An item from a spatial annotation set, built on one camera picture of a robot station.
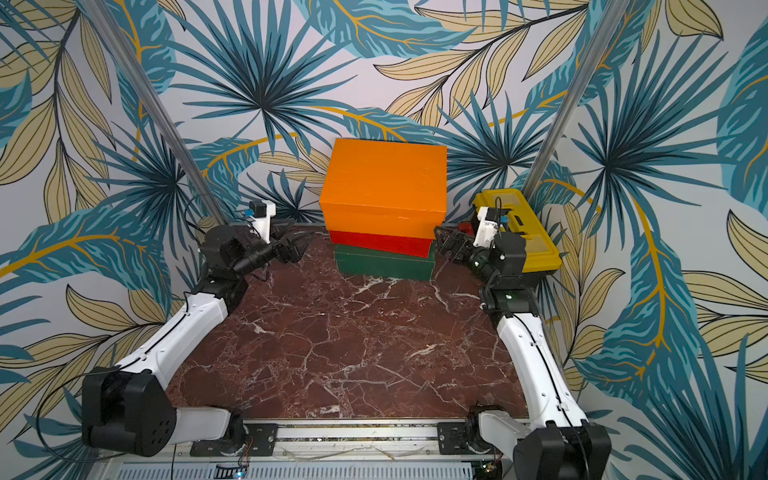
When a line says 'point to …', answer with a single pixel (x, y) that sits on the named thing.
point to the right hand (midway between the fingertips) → (447, 231)
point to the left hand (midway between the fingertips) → (304, 231)
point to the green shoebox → (383, 264)
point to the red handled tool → (467, 227)
